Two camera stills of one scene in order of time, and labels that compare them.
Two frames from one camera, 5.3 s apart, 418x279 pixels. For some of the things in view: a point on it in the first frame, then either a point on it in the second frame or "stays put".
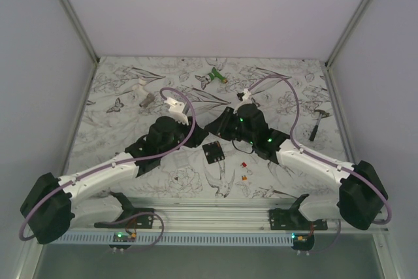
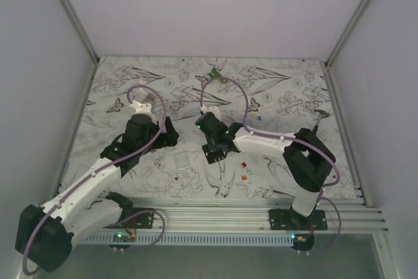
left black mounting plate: (131, 217) stays put
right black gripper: (220, 125) to (210, 144)
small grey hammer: (321, 113) stays put
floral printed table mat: (125, 95) stays put
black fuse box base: (213, 152) stays put
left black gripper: (197, 138) to (168, 138)
